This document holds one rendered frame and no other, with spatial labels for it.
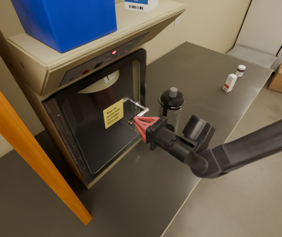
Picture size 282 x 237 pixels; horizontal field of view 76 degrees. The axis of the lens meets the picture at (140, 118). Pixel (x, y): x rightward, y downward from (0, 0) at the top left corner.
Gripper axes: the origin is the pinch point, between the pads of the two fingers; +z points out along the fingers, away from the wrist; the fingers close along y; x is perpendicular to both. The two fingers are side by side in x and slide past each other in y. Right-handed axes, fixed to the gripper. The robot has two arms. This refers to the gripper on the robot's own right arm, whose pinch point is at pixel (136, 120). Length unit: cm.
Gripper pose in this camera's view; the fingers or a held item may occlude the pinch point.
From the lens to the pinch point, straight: 57.0
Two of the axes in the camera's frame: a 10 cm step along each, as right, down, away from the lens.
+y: 0.0, -6.8, -7.3
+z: -7.5, -4.8, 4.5
